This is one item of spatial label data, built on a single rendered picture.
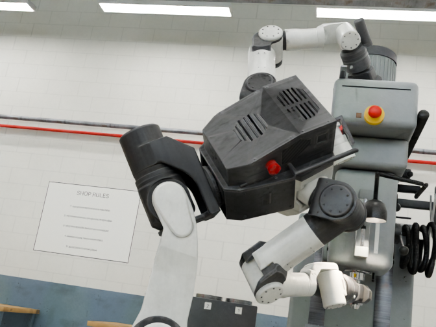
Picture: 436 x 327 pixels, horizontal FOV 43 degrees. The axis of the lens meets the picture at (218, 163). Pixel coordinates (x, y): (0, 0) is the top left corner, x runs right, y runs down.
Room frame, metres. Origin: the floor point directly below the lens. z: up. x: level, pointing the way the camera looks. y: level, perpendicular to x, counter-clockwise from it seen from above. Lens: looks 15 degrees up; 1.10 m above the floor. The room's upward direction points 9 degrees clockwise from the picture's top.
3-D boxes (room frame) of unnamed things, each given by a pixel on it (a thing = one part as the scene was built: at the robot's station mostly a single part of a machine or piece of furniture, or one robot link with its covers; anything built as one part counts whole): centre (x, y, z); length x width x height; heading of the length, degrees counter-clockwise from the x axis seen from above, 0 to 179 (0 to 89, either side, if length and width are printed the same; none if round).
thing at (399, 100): (1.82, -0.50, 1.81); 0.47 x 0.26 x 0.16; 167
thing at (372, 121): (1.58, -0.45, 1.76); 0.06 x 0.02 x 0.06; 77
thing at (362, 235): (1.70, -0.48, 1.44); 0.04 x 0.04 x 0.21; 77
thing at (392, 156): (1.85, -0.51, 1.68); 0.34 x 0.24 x 0.10; 167
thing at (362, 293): (1.73, -0.45, 1.23); 0.13 x 0.12 x 0.10; 56
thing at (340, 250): (1.81, -0.50, 1.47); 0.21 x 0.19 x 0.32; 77
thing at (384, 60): (2.05, -0.55, 2.05); 0.20 x 0.20 x 0.32
